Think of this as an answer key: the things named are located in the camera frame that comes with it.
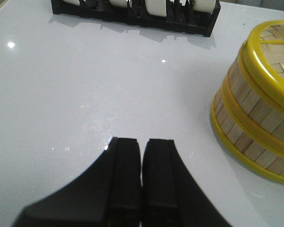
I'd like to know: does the white bowl right end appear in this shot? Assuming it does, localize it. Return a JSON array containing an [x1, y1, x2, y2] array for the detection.
[[63, 0, 80, 6]]

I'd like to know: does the bamboo steamer tray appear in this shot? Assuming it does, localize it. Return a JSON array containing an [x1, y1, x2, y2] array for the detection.
[[221, 42, 284, 158], [211, 91, 284, 184]]

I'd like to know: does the bamboo steamer lid yellow rim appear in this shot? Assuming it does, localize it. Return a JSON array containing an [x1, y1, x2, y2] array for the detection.
[[242, 20, 284, 105]]

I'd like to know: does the white bowl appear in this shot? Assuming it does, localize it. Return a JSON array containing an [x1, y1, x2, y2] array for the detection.
[[145, 0, 167, 17], [109, 0, 131, 8], [193, 0, 216, 13]]

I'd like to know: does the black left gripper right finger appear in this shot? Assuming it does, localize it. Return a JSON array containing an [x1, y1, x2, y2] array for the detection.
[[142, 139, 230, 227]]

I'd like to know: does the black bowl rack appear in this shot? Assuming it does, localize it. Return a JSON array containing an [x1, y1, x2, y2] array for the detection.
[[51, 0, 221, 37]]

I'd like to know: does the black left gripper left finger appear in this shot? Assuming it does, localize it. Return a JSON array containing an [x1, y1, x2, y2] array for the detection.
[[13, 137, 142, 227]]

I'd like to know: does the white bowl far left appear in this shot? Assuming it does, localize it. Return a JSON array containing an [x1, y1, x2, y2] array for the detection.
[[193, 0, 216, 13]]

